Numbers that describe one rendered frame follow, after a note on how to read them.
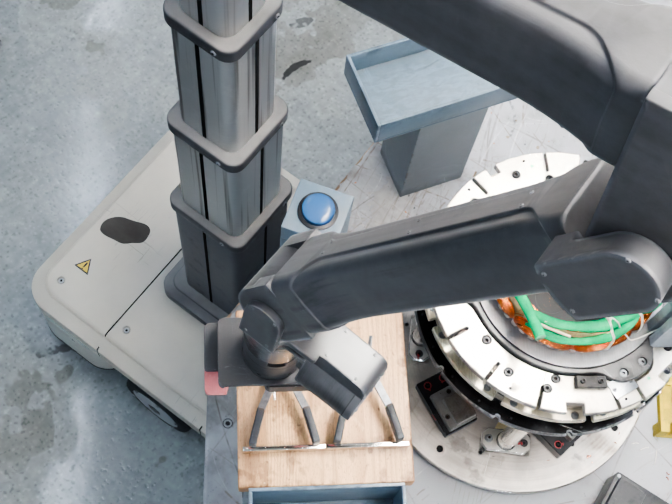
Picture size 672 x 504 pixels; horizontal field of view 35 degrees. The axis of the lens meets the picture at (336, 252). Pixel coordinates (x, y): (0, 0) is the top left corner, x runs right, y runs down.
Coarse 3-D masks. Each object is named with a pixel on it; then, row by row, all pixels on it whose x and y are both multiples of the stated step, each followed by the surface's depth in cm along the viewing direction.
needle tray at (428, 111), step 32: (352, 64) 135; (384, 64) 140; (416, 64) 141; (448, 64) 141; (384, 96) 138; (416, 96) 139; (448, 96) 139; (480, 96) 135; (512, 96) 139; (384, 128) 133; (416, 128) 137; (448, 128) 144; (384, 160) 162; (416, 160) 150; (448, 160) 154
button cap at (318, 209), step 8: (304, 200) 130; (312, 200) 130; (320, 200) 130; (328, 200) 130; (304, 208) 130; (312, 208) 130; (320, 208) 130; (328, 208) 130; (304, 216) 129; (312, 216) 129; (320, 216) 129; (328, 216) 129; (312, 224) 130; (320, 224) 130
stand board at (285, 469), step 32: (384, 320) 123; (384, 352) 121; (384, 384) 120; (288, 416) 118; (320, 416) 118; (352, 416) 118; (384, 416) 118; (256, 480) 115; (288, 480) 115; (320, 480) 115; (352, 480) 116; (384, 480) 116
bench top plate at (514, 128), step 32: (480, 128) 166; (512, 128) 166; (544, 128) 167; (480, 160) 164; (352, 192) 160; (384, 192) 161; (416, 192) 161; (448, 192) 161; (352, 224) 158; (224, 416) 146; (640, 416) 150; (224, 448) 144; (640, 448) 148; (224, 480) 143; (416, 480) 145; (448, 480) 145; (640, 480) 147
